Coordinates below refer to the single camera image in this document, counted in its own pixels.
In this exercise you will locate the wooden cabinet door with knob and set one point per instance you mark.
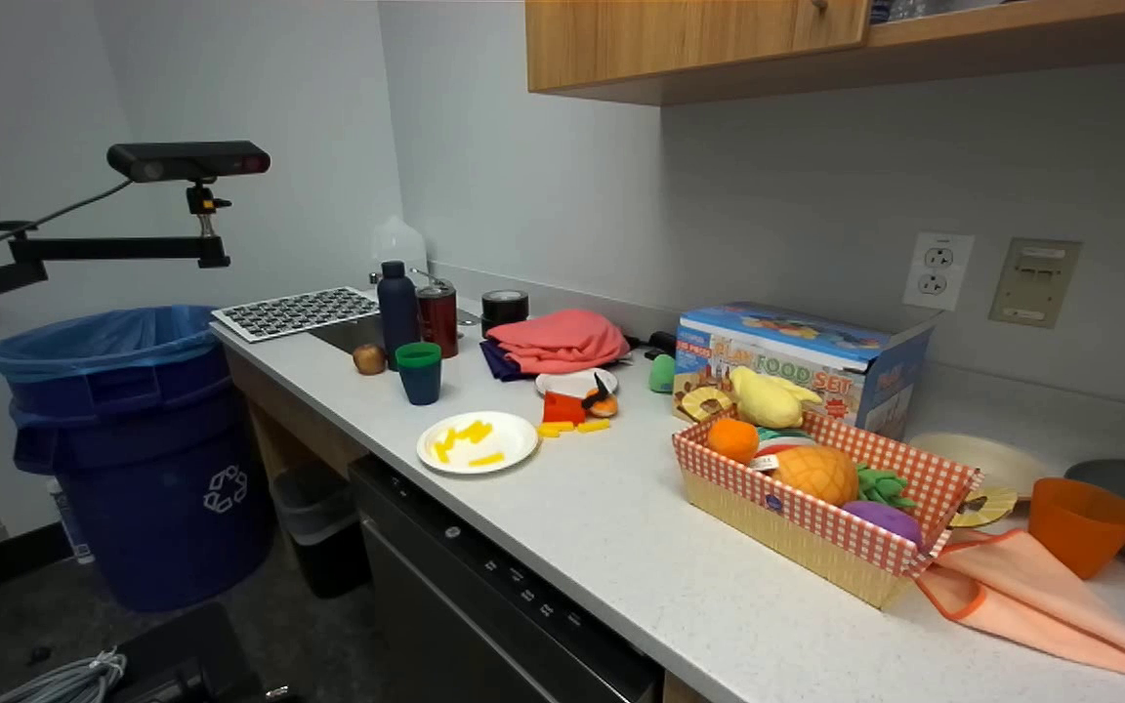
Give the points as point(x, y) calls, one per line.
point(692, 40)

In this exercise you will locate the coral red cloth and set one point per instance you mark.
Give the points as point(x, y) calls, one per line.
point(555, 340)

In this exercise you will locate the red toy fries carton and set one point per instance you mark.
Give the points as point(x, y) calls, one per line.
point(564, 409)

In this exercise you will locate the dark blue cloth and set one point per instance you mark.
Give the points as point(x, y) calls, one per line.
point(503, 363)

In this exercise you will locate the orange and black toy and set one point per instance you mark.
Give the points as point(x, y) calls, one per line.
point(603, 403)

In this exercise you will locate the black cup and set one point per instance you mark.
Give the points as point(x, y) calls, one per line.
point(506, 311)

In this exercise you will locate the yellow toy fry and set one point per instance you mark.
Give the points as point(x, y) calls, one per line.
point(443, 452)
point(446, 436)
point(487, 459)
point(470, 437)
point(594, 422)
point(568, 426)
point(547, 426)
point(480, 426)

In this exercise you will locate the black flat device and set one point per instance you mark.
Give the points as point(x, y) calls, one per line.
point(645, 345)

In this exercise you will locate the green round sponge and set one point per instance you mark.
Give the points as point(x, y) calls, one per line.
point(662, 374)

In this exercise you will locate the dark red cup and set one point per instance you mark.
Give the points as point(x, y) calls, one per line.
point(440, 318)

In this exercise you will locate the green plastic cup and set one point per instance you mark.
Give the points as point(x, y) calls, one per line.
point(418, 357)

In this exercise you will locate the blue plastic cup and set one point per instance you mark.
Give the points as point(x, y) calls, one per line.
point(418, 388)

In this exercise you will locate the brown toy bread slice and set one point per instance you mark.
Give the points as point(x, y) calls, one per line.
point(705, 403)

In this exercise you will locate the dark blue bottle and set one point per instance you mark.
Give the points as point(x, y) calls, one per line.
point(397, 315)

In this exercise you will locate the small orange toy fruit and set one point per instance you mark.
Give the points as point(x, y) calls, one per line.
point(733, 437)

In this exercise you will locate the small brown ball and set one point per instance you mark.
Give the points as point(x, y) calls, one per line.
point(368, 359)

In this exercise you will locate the clear soap bottle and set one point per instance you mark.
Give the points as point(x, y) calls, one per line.
point(399, 243)

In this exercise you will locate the yellow toy banana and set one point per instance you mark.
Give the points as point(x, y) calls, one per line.
point(770, 397)

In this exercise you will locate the white red toy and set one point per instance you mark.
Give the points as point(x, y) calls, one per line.
point(770, 453)

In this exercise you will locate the blue toy food box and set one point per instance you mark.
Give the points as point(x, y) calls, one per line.
point(799, 345)

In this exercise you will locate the white grid sink rack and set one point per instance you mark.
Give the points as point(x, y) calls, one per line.
point(295, 315)

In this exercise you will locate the large orange toy fruit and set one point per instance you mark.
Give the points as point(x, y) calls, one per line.
point(817, 475)

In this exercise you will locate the small grey waste bin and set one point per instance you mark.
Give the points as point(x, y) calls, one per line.
point(315, 519)

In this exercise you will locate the wooden tray of toy food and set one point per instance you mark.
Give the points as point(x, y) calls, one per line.
point(823, 534)

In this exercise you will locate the green toy vegetable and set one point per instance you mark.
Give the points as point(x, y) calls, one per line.
point(884, 487)

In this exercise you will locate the purple toy vegetable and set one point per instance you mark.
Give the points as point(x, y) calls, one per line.
point(884, 519)

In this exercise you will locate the cream plate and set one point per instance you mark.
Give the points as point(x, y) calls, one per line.
point(980, 459)

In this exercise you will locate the blue recycling bin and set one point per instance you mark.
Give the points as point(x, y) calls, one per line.
point(145, 453)

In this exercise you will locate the yellow toy fruit slice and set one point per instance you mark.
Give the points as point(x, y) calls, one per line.
point(982, 509)

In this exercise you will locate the black perforated table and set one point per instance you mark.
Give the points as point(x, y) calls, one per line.
point(185, 659)

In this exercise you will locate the peach cloth napkin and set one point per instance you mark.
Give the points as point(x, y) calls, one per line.
point(1046, 610)

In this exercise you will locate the orange plastic cup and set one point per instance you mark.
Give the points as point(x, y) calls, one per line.
point(1082, 519)

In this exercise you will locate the white wall outlet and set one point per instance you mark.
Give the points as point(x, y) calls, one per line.
point(940, 269)

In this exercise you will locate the black stereo camera bar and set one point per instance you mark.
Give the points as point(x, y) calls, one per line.
point(185, 163)

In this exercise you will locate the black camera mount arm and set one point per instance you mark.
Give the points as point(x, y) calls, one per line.
point(136, 249)

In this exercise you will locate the wooden wall cabinet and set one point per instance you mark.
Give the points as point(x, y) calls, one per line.
point(980, 59)

